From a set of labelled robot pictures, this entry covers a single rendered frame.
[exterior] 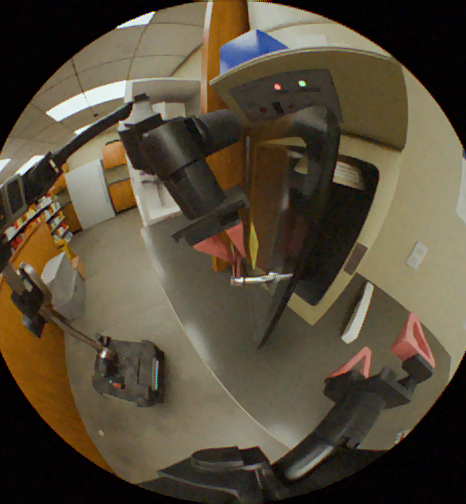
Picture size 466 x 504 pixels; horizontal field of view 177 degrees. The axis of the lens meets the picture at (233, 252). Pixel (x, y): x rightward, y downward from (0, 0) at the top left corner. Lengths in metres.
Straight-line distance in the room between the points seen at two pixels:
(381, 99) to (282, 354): 0.52
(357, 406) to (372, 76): 0.31
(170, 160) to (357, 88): 0.23
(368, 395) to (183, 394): 1.32
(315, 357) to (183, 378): 1.13
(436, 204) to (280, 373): 0.78
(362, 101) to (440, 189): 0.58
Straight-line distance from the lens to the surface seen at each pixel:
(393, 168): 0.28
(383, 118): 0.25
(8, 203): 0.70
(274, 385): 0.42
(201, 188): 0.16
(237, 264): 0.20
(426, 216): 0.76
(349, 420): 0.17
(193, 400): 1.39
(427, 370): 0.18
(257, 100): 0.32
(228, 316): 0.46
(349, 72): 0.23
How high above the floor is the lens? 1.35
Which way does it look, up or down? 38 degrees down
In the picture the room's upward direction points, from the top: straight up
